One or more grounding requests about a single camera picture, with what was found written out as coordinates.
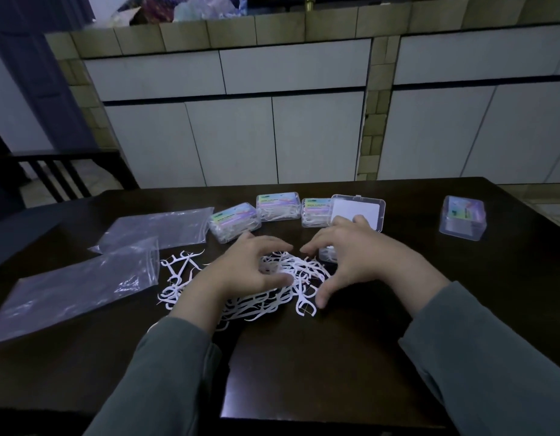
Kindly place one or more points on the empty closed clear plastic box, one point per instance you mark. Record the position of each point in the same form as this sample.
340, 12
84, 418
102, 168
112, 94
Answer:
462, 218

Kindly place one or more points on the person's left thumb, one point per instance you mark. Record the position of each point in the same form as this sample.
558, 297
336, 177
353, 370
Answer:
276, 281

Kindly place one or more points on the crumpled clear plastic bag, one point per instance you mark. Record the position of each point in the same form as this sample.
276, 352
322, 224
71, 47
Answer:
207, 6

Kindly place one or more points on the open clear plastic box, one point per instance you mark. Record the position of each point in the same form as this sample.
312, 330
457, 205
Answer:
358, 209

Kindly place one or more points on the person's left forearm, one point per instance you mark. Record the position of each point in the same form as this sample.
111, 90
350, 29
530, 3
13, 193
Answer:
162, 372

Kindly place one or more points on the clear box of floss picks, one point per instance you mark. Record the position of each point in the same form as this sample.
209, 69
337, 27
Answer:
315, 213
232, 222
278, 207

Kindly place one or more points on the clear plastic zip bag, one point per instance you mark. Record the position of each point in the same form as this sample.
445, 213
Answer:
66, 290
157, 229

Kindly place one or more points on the colourful patterned cloth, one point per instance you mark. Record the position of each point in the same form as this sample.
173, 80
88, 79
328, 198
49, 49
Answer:
159, 8

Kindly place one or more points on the dark wooden chair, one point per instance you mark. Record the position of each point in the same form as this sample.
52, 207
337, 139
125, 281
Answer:
57, 165

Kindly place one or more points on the tiled counter with white cabinets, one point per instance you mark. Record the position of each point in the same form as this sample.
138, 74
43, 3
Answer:
307, 104

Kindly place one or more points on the person's left hand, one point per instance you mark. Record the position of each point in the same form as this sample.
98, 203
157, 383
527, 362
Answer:
236, 270

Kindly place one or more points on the person's right hand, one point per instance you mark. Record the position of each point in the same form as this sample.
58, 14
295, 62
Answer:
366, 256

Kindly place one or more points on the pile of white floss picks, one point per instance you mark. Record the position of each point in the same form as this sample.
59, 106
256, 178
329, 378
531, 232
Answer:
302, 270

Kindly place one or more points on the person's right thumb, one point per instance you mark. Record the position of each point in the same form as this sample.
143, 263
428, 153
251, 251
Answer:
325, 291

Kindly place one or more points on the person's right forearm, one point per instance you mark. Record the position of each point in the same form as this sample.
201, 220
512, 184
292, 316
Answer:
479, 358

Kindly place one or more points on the dark blue door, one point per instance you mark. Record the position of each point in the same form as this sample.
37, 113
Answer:
44, 77

